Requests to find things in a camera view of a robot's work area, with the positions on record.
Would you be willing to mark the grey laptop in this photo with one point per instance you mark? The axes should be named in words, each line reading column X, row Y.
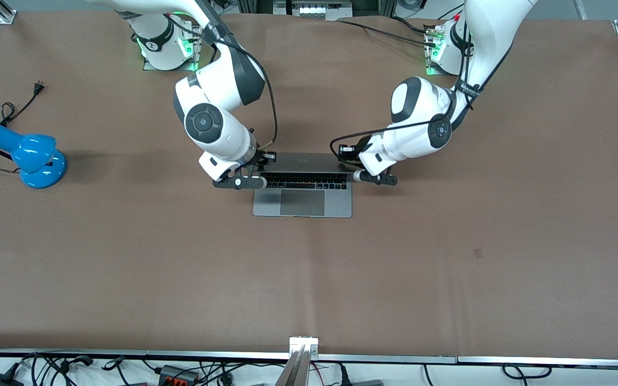
column 303, row 201

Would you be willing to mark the silver mounting bracket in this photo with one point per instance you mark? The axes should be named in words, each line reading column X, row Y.
column 303, row 342

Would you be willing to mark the small brown tape patch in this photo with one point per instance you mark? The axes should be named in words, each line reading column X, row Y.
column 478, row 253

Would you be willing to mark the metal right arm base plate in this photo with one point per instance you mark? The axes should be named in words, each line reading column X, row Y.
column 197, row 53

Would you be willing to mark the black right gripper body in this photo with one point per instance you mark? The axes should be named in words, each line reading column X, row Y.
column 260, row 157

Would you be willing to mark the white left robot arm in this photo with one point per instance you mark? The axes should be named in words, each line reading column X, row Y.
column 416, row 107

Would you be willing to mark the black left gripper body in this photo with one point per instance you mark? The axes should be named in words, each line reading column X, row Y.
column 355, row 151

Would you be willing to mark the white terminal box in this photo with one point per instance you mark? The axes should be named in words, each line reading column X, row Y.
column 314, row 9

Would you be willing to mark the dark box with orange connectors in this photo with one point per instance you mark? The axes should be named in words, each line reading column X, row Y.
column 178, row 374

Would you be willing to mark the black power adapter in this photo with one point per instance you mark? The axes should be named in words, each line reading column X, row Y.
column 0, row 378

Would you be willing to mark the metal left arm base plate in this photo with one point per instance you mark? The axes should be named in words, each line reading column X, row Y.
column 430, row 67

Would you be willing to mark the aluminium profile beam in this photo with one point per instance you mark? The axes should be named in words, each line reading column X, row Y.
column 294, row 372

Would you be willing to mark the aluminium table edge rail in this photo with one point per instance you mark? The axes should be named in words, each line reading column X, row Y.
column 556, row 361
column 57, row 353
column 389, row 358
column 218, row 355

